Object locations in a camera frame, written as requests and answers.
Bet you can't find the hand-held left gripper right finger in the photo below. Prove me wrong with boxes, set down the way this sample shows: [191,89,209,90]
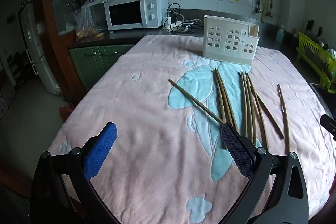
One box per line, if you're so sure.
[220,123,310,224]

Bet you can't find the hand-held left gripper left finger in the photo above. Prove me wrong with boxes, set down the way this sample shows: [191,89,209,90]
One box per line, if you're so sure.
[30,122,124,224]

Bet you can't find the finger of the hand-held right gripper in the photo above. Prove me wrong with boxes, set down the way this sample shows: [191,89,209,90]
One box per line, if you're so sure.
[320,114,336,141]

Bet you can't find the white utensil holder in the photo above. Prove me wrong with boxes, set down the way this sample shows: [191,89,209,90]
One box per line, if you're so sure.
[202,15,260,65]

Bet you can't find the red bag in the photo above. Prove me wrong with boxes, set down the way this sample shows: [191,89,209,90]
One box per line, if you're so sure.
[59,103,76,123]

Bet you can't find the pink and blue towel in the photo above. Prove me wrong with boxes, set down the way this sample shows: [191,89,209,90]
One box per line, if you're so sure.
[47,34,336,224]

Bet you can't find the lime green dish rack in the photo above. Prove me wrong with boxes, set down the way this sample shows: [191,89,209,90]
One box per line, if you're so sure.
[296,31,336,94]

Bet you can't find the green base cabinet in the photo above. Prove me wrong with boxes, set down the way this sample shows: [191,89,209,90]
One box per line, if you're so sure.
[68,44,136,92]

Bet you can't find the blue soap bottle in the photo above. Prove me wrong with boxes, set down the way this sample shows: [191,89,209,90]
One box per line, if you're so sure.
[276,25,285,42]

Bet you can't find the silver refrigerator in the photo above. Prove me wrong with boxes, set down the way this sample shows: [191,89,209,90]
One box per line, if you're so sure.
[18,0,61,95]

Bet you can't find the clear plastic bag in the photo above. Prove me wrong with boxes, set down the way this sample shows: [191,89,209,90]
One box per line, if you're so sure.
[74,0,106,39]

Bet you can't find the white microwave oven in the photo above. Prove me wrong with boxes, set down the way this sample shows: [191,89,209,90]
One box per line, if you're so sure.
[104,0,169,31]

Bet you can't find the black handled knives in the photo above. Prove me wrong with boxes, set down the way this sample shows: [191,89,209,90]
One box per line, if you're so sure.
[307,19,324,38]

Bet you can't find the white power strip with cables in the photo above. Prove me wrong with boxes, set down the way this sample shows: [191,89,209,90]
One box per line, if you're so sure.
[162,3,205,32]

